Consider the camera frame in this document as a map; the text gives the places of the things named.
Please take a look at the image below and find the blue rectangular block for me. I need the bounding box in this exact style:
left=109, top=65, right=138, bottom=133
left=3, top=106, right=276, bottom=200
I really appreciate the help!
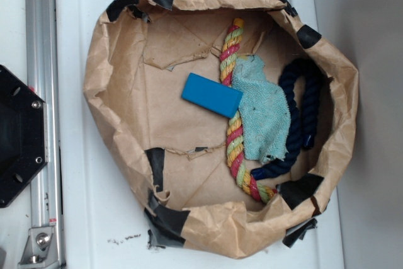
left=181, top=73, right=243, bottom=118

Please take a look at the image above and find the brown paper bag bin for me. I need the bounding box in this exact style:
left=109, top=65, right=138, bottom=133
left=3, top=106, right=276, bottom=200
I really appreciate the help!
left=83, top=0, right=359, bottom=259

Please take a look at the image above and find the light teal terry cloth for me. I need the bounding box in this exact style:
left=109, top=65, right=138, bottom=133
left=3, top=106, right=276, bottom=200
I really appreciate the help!
left=232, top=55, right=291, bottom=164

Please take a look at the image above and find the multicolour twisted rope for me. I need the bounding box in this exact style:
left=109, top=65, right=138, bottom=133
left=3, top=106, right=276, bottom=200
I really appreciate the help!
left=219, top=18, right=278, bottom=204

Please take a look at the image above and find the dark navy twisted rope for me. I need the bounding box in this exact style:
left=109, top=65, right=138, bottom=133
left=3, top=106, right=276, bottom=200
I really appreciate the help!
left=251, top=59, right=323, bottom=182

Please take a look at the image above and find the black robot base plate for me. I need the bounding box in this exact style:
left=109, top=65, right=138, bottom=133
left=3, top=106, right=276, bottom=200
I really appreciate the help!
left=0, top=66, right=47, bottom=209

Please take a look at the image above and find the metal corner bracket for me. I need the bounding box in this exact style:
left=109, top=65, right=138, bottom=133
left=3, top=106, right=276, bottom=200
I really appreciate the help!
left=18, top=226, right=59, bottom=268

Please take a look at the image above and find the aluminium extrusion rail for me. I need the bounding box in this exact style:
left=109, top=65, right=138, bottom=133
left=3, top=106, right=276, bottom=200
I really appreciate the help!
left=26, top=0, right=66, bottom=268

